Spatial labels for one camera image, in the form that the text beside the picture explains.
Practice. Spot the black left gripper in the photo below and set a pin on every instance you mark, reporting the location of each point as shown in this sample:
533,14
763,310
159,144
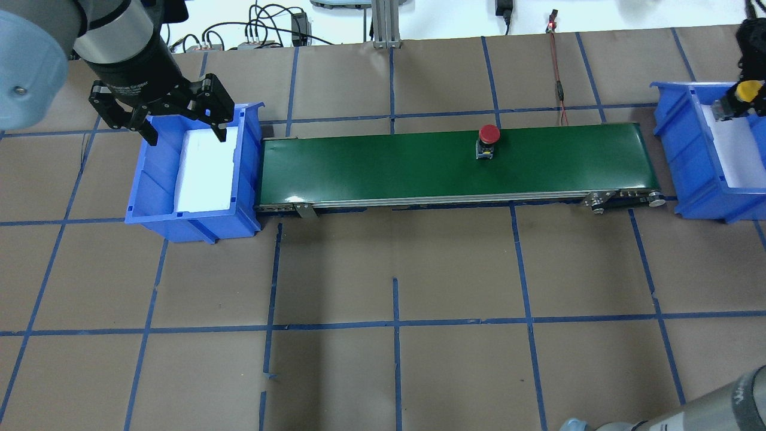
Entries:
135,67

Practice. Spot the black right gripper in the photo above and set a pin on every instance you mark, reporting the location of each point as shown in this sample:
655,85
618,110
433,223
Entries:
755,60

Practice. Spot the yellow push button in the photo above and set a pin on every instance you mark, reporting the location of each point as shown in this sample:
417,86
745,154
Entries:
741,100

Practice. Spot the red push button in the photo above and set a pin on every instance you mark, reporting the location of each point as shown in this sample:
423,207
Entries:
488,136

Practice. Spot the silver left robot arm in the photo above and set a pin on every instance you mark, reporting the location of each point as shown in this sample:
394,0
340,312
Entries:
120,41

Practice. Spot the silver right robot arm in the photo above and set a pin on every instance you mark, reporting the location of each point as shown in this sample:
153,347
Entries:
735,406

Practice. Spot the white foam pad left bin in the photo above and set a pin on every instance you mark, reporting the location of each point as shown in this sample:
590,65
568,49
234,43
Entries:
204,181

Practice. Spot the white foam pad bin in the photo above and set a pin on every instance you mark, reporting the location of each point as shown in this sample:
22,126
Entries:
204,181
737,151

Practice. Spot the blue plastic bin left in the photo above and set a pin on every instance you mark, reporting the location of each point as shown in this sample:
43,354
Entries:
151,200

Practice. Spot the blue plastic bin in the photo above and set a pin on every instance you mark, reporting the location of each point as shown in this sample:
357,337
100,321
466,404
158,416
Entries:
697,175
151,200

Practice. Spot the white foam pad right bin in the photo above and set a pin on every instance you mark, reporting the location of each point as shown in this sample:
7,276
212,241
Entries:
737,151

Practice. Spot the green conveyor belt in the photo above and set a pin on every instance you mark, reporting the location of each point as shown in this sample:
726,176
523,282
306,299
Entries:
603,166

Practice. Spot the blue plastic bin right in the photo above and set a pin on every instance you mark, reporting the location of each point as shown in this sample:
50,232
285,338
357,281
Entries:
697,175

